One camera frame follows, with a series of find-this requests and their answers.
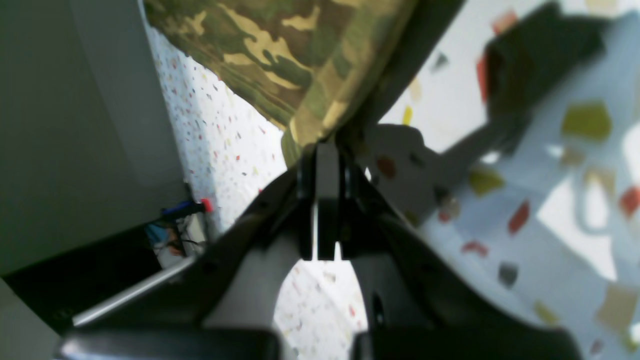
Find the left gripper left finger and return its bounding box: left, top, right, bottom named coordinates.
left=57, top=150, right=317, bottom=360

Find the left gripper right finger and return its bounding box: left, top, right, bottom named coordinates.
left=317, top=143, right=581, bottom=360

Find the camouflage T-shirt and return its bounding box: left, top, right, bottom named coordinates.
left=142, top=0, right=418, bottom=167

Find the red corner clamp left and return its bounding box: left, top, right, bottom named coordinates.
left=160, top=198, right=214, bottom=221

